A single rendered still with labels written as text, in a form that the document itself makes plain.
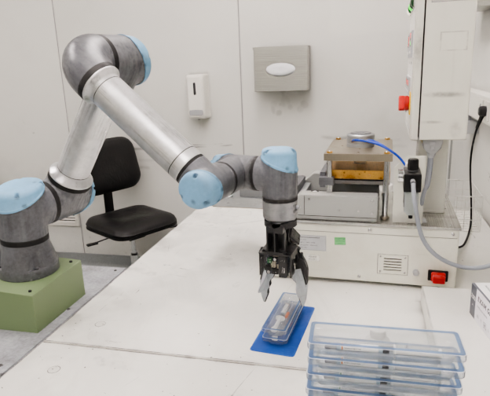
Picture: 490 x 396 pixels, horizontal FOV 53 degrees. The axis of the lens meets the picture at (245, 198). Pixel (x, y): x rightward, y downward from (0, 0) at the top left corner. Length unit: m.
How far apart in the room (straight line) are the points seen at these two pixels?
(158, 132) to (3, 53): 2.83
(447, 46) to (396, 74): 1.63
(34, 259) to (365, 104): 2.10
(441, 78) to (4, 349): 1.19
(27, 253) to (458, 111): 1.10
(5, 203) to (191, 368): 0.59
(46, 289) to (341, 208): 0.78
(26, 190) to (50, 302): 0.28
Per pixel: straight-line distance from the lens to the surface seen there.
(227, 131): 3.06
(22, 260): 1.33
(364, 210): 1.35
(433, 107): 1.30
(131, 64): 1.18
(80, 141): 1.29
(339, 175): 1.39
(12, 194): 1.29
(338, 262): 1.40
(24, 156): 3.76
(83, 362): 1.16
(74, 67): 1.08
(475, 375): 1.03
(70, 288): 1.40
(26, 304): 1.29
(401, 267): 1.40
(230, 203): 1.47
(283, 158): 1.00
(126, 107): 1.02
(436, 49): 1.30
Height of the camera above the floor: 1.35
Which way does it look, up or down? 15 degrees down
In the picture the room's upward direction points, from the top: 2 degrees counter-clockwise
